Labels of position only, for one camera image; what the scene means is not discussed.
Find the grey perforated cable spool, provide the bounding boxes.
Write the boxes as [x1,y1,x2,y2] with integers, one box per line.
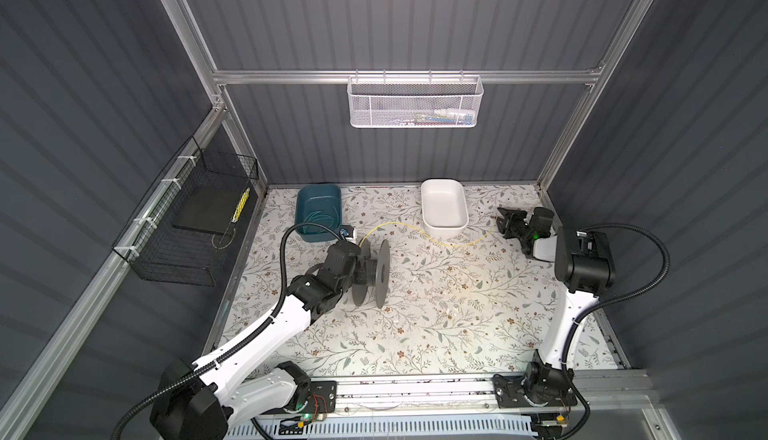
[351,240,391,309]

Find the yellow cable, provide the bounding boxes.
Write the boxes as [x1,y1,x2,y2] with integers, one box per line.
[357,214,502,249]

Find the black wire wall basket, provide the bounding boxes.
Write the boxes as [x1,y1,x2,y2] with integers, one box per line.
[113,140,260,287]

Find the teal plastic tub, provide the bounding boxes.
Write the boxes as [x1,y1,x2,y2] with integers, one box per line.
[294,184,342,243]

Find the white wire wall basket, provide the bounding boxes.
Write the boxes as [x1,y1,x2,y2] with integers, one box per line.
[346,75,484,129]

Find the white plastic tub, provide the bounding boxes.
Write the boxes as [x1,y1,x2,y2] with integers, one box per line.
[420,179,469,241]

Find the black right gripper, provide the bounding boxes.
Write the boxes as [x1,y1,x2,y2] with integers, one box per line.
[498,208,534,244]

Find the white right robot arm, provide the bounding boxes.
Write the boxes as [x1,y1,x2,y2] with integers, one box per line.
[492,207,616,408]

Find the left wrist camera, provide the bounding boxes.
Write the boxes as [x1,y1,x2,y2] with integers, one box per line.
[339,225,357,243]

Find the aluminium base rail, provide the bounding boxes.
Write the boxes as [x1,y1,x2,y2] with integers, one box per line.
[228,370,675,439]

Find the black flat pad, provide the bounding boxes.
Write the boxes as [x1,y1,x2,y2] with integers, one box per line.
[171,187,244,235]

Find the items in white basket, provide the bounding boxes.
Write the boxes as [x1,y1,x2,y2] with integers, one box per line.
[392,109,477,127]

